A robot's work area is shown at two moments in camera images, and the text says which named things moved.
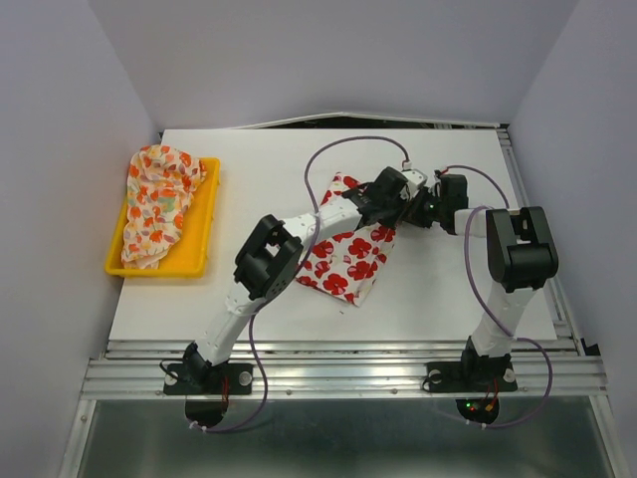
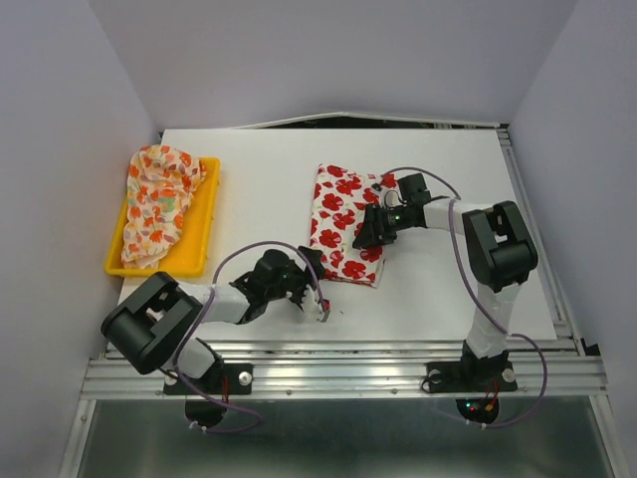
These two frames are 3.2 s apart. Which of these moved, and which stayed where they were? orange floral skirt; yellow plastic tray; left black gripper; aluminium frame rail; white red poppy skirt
Moved: white red poppy skirt; left black gripper
Stayed: yellow plastic tray; aluminium frame rail; orange floral skirt
